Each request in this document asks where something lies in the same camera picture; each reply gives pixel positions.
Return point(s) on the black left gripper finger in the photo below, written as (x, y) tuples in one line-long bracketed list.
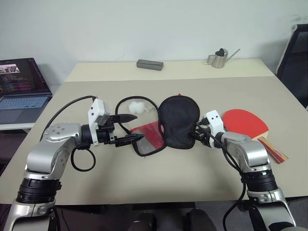
[(126, 118), (130, 139)]

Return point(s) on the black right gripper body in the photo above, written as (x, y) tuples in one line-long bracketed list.
[(204, 137)]

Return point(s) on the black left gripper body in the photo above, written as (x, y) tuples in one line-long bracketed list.
[(106, 136)]

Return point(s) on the black and red paddle case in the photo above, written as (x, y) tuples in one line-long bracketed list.
[(179, 122)]

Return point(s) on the red table tennis paddle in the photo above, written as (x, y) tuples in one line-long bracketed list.
[(245, 121)]

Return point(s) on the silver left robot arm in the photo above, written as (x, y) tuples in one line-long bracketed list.
[(53, 154)]

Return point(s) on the gray rectangular box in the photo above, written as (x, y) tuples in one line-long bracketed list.
[(150, 65)]

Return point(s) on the silver metal watering can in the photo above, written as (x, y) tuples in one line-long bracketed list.
[(220, 60)]

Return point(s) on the white side table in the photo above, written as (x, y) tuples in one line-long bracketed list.
[(14, 126)]

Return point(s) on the open laptop computer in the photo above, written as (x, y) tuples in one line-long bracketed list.
[(21, 96)]

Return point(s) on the black office chair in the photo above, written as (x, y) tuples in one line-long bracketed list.
[(294, 69)]

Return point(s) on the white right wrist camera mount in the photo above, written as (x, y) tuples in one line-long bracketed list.
[(215, 121)]

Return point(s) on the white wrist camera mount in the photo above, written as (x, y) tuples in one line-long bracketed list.
[(215, 121), (97, 108)]

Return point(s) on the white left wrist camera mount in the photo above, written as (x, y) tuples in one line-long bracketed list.
[(97, 108)]

